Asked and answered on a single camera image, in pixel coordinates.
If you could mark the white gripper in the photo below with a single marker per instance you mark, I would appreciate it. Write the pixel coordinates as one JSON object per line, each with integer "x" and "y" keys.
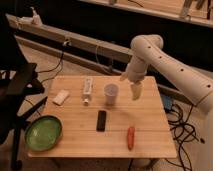
{"x": 135, "y": 72}

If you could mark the black eraser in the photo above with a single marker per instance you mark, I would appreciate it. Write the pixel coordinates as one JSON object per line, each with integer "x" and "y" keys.
{"x": 101, "y": 121}

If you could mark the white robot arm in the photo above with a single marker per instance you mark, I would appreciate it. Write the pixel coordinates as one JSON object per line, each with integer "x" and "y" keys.
{"x": 196, "y": 87}

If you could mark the blue power box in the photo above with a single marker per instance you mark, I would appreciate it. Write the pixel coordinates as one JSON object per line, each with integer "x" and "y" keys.
{"x": 167, "y": 102}

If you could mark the orange carrot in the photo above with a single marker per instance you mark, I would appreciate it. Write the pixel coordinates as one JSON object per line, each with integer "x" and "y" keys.
{"x": 130, "y": 137}

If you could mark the white toothpaste tube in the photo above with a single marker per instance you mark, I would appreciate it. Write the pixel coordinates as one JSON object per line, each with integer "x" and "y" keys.
{"x": 87, "y": 90}

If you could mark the white rectangular block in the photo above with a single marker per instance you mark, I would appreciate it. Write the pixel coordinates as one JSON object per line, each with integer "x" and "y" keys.
{"x": 60, "y": 97}

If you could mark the green bowl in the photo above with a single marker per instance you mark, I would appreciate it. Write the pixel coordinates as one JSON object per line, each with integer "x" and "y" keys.
{"x": 43, "y": 133}

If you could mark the black office chair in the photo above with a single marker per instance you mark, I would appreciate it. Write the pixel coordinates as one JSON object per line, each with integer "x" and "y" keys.
{"x": 18, "y": 79}

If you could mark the white spray bottle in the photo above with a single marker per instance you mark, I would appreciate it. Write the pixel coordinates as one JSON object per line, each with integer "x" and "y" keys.
{"x": 36, "y": 17}

